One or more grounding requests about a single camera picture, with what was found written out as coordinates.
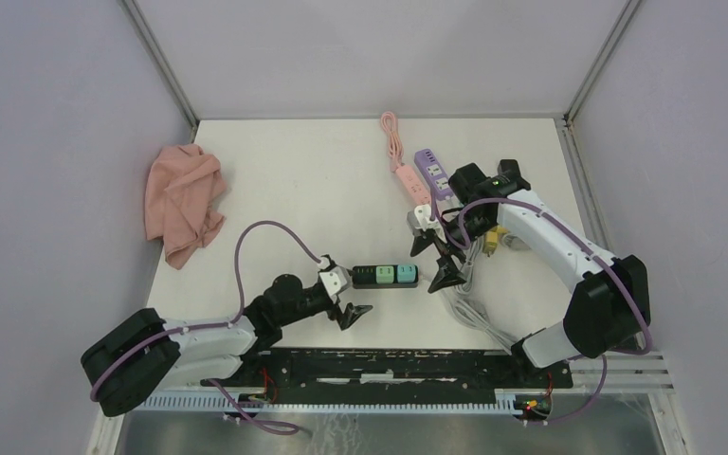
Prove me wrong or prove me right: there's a black power strip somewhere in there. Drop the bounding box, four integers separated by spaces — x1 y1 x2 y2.
350 264 420 289

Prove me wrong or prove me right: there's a teal charger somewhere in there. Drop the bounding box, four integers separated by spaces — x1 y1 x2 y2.
374 265 395 285

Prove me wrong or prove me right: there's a purple power strip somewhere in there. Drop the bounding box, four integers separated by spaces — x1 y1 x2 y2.
413 149 456 202

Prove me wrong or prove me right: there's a pink power strip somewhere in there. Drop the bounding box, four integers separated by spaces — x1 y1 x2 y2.
394 164 432 206

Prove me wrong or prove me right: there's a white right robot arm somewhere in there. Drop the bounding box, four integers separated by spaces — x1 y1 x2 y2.
408 156 653 387

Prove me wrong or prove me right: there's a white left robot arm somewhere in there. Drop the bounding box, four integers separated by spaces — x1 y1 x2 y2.
81 271 372 417

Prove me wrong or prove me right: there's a pink cloth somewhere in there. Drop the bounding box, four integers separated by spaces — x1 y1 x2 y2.
144 143 228 270

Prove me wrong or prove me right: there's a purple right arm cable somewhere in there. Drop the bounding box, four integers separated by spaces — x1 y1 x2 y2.
429 188 654 428

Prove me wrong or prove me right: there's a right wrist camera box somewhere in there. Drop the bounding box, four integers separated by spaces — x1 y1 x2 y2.
407 204 446 240

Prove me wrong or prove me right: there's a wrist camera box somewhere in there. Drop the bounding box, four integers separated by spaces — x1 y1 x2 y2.
318 255 353 298
407 204 446 240

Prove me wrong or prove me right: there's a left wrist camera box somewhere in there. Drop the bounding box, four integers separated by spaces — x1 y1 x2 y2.
318 255 353 298

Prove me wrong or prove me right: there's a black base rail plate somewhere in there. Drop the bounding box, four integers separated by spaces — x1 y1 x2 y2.
220 347 573 405

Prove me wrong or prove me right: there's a white slotted cable duct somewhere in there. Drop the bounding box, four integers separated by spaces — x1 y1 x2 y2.
126 389 554 416

